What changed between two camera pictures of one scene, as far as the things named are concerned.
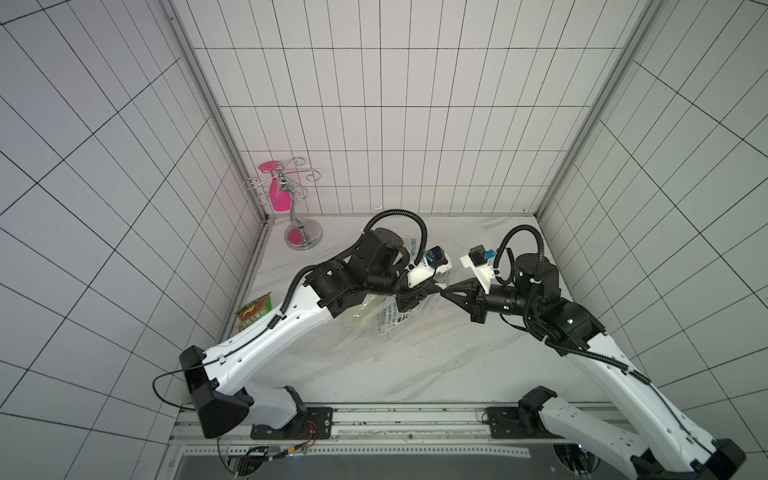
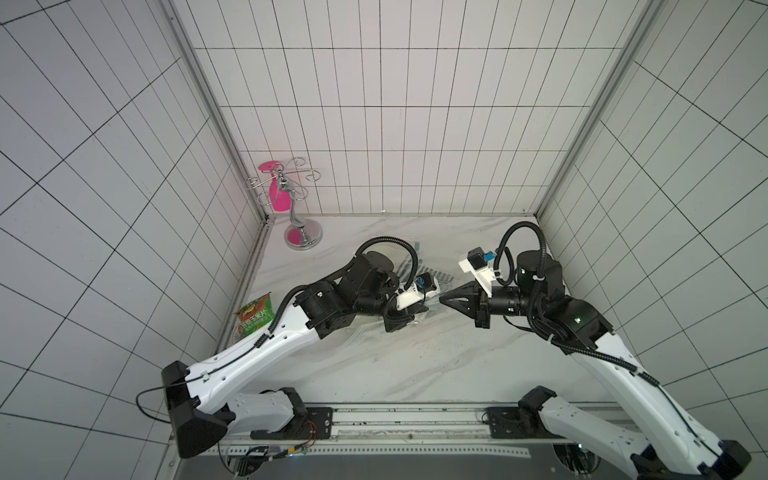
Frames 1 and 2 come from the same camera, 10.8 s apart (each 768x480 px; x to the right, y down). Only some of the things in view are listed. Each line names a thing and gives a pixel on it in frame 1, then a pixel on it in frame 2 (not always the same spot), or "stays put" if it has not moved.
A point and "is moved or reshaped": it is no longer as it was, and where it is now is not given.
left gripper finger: [411, 297] to [397, 319]
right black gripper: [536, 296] stays put
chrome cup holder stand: [300, 234] stays put
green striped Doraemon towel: [389, 316] is moved or reshaped
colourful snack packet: [252, 311] stays put
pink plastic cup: [281, 199] stays put
